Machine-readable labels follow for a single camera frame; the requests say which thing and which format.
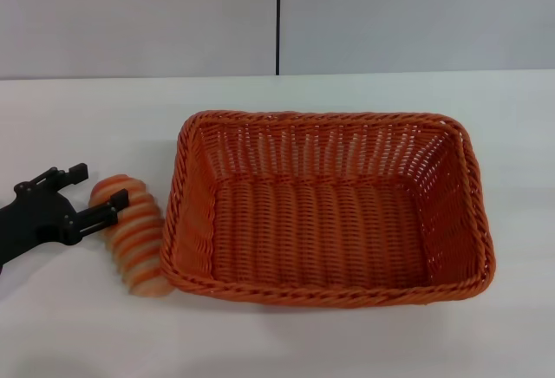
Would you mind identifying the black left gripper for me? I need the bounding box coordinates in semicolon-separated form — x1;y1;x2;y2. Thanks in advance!
0;162;131;267

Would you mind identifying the orange woven plastic basket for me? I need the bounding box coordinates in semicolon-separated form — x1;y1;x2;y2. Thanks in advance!
159;109;497;310

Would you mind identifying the striped orange toy bread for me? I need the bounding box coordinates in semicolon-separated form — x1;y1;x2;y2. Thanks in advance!
88;173;174;299

